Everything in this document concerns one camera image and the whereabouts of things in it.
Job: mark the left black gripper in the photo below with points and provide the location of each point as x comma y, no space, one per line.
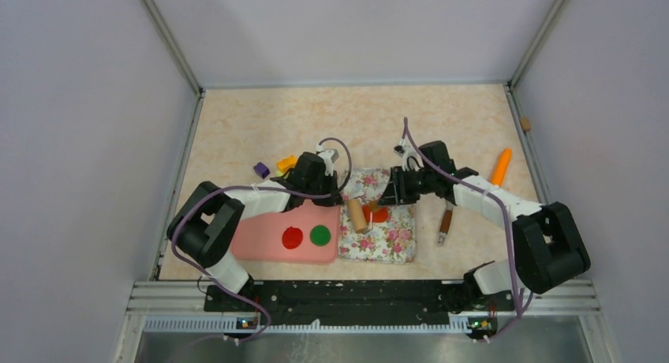
334,200

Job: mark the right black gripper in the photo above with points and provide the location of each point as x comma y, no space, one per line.
397,192

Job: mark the orange-red dough piece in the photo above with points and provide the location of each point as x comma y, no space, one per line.
373,213

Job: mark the wooden rolling pin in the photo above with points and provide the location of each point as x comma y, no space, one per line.
356,215

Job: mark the floral patterned tray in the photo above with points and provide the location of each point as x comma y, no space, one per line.
392,242

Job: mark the pink plastic tray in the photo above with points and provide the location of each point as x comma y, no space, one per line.
305,235

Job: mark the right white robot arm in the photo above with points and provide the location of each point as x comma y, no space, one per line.
547,246

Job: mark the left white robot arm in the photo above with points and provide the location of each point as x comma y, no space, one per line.
202,230

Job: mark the green dough disc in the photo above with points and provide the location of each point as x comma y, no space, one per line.
320,235

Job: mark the red dough disc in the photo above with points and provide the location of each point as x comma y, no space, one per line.
292,238

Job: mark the orange yellow green block stack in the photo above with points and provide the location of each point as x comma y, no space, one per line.
286,164

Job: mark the purple toy block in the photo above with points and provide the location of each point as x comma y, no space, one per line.
262,170

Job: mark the orange toy carrot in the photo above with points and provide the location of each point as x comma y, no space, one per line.
499,173

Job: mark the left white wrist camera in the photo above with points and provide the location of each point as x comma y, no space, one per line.
329,157

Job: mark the metal scraper wooden handle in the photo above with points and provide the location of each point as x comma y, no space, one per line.
445,225

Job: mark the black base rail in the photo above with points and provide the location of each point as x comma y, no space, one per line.
358,303

